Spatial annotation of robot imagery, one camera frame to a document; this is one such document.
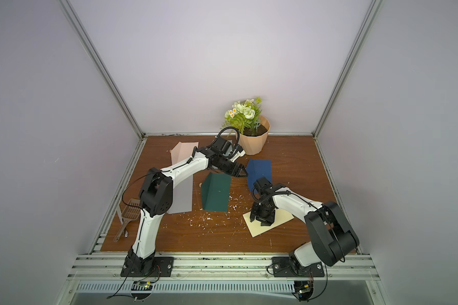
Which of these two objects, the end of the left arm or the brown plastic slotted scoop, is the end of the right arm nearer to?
the end of the left arm

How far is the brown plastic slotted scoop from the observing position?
32.6 inches

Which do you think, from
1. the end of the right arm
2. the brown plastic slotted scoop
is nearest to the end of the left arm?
the end of the right arm
